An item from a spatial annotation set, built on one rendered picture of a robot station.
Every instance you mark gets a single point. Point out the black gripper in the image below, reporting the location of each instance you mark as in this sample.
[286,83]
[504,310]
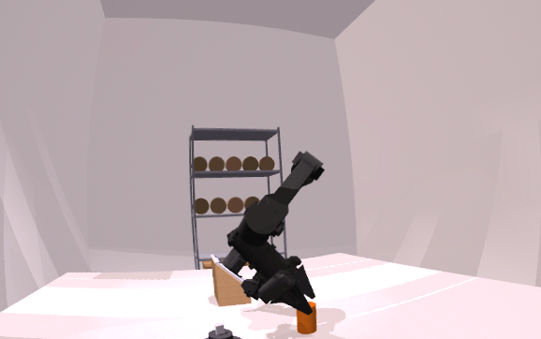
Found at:
[284,283]

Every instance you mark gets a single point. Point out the orange knob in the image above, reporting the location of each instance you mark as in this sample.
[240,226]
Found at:
[307,324]

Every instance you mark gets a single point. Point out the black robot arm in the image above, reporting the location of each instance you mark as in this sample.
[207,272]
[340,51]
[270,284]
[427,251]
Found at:
[263,219]

